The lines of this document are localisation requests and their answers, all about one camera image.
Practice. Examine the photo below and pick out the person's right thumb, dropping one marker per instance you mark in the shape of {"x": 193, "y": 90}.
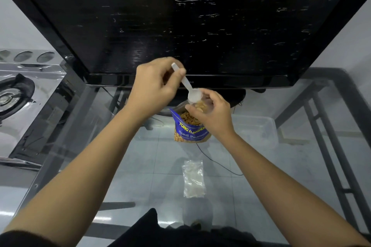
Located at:
{"x": 193, "y": 110}

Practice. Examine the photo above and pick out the white plastic spoon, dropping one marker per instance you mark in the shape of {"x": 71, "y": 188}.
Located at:
{"x": 187, "y": 86}

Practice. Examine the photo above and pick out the person's left hand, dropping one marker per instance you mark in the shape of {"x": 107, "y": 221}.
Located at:
{"x": 147, "y": 87}

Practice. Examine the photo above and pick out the person's left forearm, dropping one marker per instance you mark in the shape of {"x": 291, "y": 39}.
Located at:
{"x": 78, "y": 180}

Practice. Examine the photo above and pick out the clear plastic container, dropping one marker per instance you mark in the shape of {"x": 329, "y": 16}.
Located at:
{"x": 256, "y": 129}

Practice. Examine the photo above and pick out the steel gas stove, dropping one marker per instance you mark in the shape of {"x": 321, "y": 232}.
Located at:
{"x": 20, "y": 96}

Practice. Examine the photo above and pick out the person's black clothing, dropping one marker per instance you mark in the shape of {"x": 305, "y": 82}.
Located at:
{"x": 179, "y": 233}

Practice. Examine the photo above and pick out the blue peanut packet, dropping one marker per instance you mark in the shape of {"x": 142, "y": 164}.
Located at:
{"x": 188, "y": 131}

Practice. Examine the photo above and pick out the person's left thumb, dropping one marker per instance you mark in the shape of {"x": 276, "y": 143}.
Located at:
{"x": 175, "y": 83}

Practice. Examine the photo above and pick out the black television stand base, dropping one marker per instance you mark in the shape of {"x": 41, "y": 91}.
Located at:
{"x": 236, "y": 97}

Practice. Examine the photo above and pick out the grey metal table frame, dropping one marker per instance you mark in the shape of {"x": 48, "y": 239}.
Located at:
{"x": 333, "y": 145}

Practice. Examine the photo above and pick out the person's right hand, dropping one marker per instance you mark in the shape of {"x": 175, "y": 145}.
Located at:
{"x": 216, "y": 116}

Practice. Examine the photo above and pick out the person's right forearm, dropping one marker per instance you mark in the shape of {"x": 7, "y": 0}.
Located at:
{"x": 278, "y": 189}

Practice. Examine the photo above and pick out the black flat television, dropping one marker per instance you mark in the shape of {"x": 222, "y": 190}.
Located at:
{"x": 188, "y": 18}

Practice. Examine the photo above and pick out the small clear plastic bag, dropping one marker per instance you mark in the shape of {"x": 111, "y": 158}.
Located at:
{"x": 193, "y": 178}

